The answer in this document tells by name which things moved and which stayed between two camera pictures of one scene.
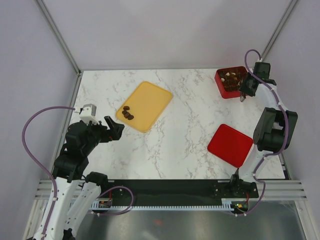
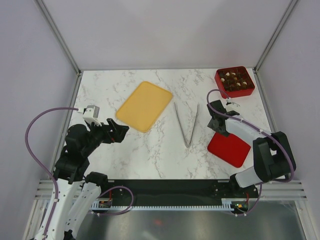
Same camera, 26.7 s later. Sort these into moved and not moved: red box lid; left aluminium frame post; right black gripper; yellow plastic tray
Moved: right black gripper
Not moved: red box lid; yellow plastic tray; left aluminium frame post
